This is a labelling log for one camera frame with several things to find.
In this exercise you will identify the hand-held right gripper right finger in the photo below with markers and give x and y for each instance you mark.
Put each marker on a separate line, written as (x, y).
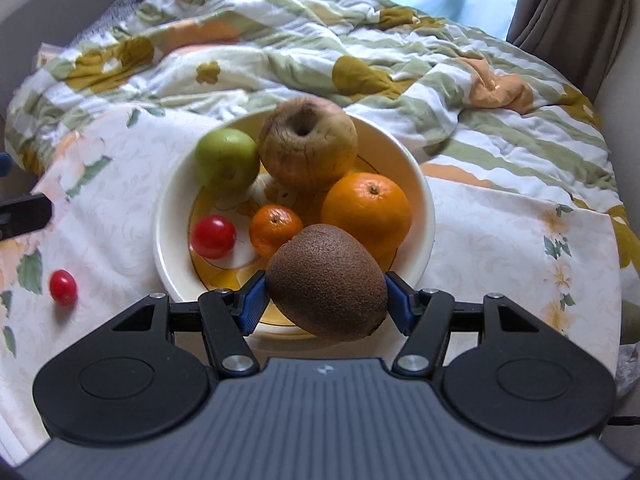
(397, 305)

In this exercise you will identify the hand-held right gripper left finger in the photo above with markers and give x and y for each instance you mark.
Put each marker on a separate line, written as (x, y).
(252, 305)

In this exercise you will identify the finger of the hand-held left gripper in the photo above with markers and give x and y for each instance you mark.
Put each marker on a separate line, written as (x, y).
(4, 165)
(25, 215)

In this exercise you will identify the brown kiwi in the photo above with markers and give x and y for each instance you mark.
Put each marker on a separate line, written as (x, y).
(325, 282)

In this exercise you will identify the small tangerine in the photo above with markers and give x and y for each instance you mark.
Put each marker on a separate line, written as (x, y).
(274, 230)

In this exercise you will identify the red cherry tomato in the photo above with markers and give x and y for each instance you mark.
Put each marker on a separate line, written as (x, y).
(63, 287)
(213, 236)

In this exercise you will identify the cream yellow ceramic bowl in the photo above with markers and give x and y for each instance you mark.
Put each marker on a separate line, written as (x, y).
(175, 240)

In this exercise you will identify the orange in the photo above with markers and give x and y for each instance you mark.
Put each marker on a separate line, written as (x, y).
(367, 205)

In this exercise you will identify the large green apple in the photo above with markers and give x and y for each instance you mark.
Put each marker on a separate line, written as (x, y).
(226, 160)

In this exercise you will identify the wrinkled yellow apple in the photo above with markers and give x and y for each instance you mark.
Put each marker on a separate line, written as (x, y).
(307, 155)

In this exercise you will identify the grey bed headboard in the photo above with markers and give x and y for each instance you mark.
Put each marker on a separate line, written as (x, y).
(20, 50)

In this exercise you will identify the grey patterned bedsheet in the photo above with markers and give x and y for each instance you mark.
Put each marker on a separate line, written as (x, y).
(110, 15)

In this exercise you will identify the crumpled clear plastic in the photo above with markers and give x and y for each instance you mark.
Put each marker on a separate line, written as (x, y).
(630, 372)

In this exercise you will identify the floral striped blanket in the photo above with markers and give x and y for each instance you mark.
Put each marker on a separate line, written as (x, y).
(300, 45)

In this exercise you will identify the grey-brown curtain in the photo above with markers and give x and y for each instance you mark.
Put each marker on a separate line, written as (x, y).
(575, 15)

